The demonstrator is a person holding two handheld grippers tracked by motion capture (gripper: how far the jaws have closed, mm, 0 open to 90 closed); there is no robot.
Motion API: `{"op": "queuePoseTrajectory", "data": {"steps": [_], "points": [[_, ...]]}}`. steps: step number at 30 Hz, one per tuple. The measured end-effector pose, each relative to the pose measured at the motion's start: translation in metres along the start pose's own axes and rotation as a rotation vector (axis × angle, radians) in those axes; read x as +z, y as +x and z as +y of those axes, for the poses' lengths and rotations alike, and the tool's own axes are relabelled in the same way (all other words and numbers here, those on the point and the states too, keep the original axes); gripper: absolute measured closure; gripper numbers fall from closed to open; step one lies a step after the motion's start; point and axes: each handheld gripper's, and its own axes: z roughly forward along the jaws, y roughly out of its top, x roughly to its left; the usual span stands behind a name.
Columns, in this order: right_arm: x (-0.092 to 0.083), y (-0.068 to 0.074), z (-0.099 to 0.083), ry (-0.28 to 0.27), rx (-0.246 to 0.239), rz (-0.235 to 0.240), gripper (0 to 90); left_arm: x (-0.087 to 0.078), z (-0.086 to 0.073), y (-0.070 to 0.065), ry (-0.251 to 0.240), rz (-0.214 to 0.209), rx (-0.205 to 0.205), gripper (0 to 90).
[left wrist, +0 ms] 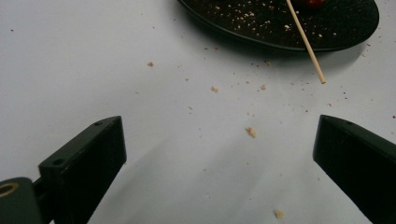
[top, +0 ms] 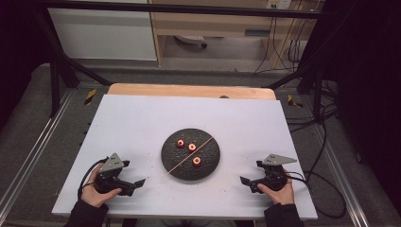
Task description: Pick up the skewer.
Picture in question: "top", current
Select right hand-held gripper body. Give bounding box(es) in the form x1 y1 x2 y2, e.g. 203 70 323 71
250 153 298 194

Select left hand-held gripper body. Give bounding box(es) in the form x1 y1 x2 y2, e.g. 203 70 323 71
94 152 136 197

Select black round plate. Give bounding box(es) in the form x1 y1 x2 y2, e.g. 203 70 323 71
161 128 221 182

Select thin bamboo skewer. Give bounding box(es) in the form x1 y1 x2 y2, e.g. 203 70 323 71
161 135 216 180

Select person's right hand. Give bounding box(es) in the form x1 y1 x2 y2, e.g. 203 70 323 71
257 169 296 206

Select person's left hand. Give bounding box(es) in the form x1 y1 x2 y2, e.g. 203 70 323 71
80 171 123 208

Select white cabinet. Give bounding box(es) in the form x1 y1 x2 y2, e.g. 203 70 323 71
47 0 158 61

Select dark curtain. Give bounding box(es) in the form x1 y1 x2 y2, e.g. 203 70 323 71
301 0 401 217
0 0 56 131

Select white object with black wheel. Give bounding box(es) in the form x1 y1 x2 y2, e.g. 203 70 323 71
174 34 209 49

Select light wooden desk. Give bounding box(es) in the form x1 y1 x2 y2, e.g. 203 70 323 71
148 0 320 69

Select white power strip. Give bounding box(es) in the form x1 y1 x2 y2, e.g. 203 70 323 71
266 0 293 10

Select left hand-held gripper cable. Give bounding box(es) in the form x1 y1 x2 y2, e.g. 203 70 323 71
77 157 109 200

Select hand-held gripper cable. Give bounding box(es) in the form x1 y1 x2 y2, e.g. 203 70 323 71
282 169 348 220
77 157 109 200

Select aluminium floor rail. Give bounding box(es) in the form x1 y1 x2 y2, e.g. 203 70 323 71
313 124 371 227
0 89 76 216

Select right hand-held gripper cable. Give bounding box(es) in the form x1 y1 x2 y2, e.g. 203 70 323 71
282 169 348 220

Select black floor cables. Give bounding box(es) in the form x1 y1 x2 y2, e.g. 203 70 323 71
285 79 340 183

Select black hanging cables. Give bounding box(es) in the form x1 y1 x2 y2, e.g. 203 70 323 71
253 15 305 76

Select black metal frame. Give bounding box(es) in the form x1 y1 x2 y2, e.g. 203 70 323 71
32 0 335 125

